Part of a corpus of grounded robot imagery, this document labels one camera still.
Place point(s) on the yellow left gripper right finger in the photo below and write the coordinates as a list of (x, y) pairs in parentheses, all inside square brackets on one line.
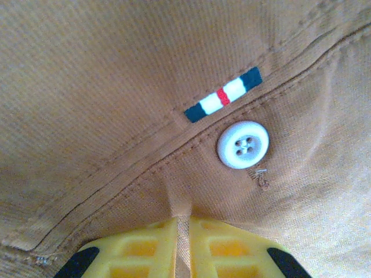
[(237, 255)]

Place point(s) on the white four-hole button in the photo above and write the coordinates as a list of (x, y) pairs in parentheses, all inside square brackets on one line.
[(243, 144)]

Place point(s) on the navy white red striped label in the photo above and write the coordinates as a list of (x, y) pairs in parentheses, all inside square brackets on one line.
[(223, 95)]

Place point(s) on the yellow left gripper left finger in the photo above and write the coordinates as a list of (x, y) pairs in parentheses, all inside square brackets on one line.
[(130, 255)]

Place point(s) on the brown long pants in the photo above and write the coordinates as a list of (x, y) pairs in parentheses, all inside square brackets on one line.
[(116, 87)]

